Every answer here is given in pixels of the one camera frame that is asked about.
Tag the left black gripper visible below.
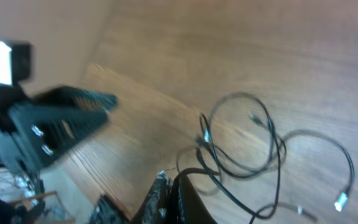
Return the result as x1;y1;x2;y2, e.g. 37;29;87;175
0;85;118;174

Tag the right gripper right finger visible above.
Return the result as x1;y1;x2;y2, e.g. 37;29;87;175
176;176;217;224

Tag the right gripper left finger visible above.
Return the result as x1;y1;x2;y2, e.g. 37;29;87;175
130;170;173;224

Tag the thick black USB cable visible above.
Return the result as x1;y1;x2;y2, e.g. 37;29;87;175
169;92;288;224

